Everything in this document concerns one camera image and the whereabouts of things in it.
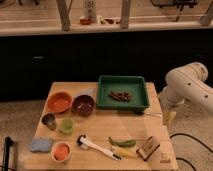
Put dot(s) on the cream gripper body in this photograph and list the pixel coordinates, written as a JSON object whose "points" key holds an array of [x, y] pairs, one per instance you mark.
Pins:
{"points": [[168, 113]]}

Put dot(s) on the dark red grape bunch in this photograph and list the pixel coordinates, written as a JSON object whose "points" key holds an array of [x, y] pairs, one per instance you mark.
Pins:
{"points": [[122, 97]]}

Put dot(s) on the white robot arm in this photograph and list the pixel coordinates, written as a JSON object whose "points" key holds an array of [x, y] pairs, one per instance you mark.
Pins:
{"points": [[185, 82]]}

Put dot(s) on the metal spoon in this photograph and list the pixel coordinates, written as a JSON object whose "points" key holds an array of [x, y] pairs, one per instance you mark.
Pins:
{"points": [[148, 114]]}

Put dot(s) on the green plastic tray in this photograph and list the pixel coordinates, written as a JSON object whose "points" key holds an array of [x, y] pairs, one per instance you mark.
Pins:
{"points": [[134, 85]]}

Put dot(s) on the brown wooden block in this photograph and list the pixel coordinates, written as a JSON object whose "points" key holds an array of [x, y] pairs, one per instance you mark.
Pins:
{"points": [[148, 148]]}

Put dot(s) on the green pepper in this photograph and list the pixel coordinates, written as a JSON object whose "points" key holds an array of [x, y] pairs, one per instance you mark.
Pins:
{"points": [[127, 143]]}

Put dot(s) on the yellow banana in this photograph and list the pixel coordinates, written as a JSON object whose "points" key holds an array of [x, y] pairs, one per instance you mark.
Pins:
{"points": [[123, 152]]}

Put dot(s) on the dark maroon bowl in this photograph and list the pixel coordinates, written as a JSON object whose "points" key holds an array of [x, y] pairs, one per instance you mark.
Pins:
{"points": [[83, 105]]}

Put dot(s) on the light green cup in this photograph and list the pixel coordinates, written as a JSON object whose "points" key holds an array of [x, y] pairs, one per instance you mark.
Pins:
{"points": [[66, 126]]}

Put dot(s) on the orange bowl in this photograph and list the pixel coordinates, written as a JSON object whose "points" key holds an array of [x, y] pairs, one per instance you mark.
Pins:
{"points": [[58, 102]]}

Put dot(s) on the white cup with orange inside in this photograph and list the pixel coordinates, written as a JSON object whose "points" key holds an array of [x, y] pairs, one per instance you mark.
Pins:
{"points": [[61, 152]]}

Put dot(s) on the small metal cup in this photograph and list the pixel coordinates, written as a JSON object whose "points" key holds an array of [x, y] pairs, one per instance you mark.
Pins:
{"points": [[49, 121]]}

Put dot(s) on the red object on shelf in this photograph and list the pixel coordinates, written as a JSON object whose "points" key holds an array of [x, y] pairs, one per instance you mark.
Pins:
{"points": [[85, 21]]}

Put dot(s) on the blue sponge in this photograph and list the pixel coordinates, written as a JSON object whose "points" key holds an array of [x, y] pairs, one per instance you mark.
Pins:
{"points": [[41, 145]]}

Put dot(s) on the white handled dish brush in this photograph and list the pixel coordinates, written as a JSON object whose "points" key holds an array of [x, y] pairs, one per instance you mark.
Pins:
{"points": [[86, 143]]}

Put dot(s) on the black stand post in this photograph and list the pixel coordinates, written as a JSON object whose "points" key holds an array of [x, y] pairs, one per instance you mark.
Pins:
{"points": [[6, 152]]}

